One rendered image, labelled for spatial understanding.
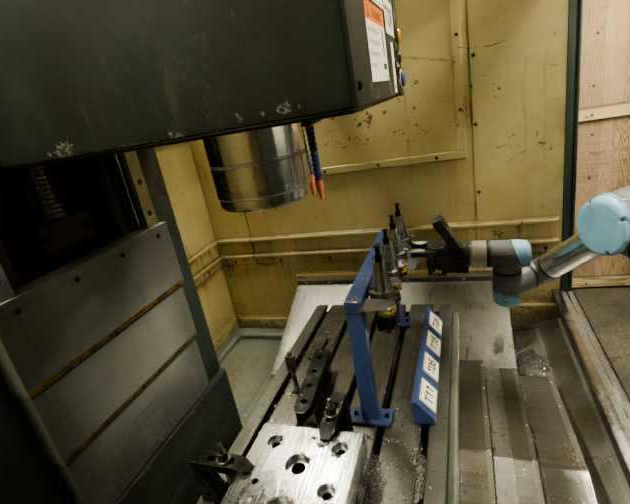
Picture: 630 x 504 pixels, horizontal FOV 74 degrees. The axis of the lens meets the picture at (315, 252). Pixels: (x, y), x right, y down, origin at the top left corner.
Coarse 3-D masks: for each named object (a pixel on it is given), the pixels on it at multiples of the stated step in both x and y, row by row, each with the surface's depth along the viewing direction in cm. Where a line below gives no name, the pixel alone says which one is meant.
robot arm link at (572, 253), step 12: (576, 240) 105; (552, 252) 113; (564, 252) 109; (576, 252) 105; (588, 252) 103; (540, 264) 117; (552, 264) 113; (564, 264) 110; (576, 264) 108; (540, 276) 118; (552, 276) 116
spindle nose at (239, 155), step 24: (216, 144) 62; (240, 144) 60; (264, 144) 61; (288, 144) 63; (216, 168) 64; (240, 168) 62; (264, 168) 62; (288, 168) 64; (216, 192) 68; (240, 192) 63; (264, 192) 63; (288, 192) 64
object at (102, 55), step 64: (0, 0) 58; (64, 0) 55; (128, 0) 53; (192, 0) 50; (256, 0) 48; (320, 0) 46; (0, 64) 62; (64, 64) 59; (128, 64) 56; (192, 64) 53; (256, 64) 51; (320, 64) 48; (0, 128) 67; (64, 128) 63; (128, 128) 60; (192, 128) 57; (256, 128) 54
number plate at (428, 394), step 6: (426, 384) 103; (420, 390) 100; (426, 390) 101; (432, 390) 103; (420, 396) 98; (426, 396) 99; (432, 396) 101; (426, 402) 98; (432, 402) 99; (432, 408) 98
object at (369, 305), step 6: (366, 300) 91; (372, 300) 91; (378, 300) 90; (384, 300) 90; (390, 300) 90; (366, 306) 89; (372, 306) 88; (378, 306) 88; (384, 306) 88; (390, 306) 87
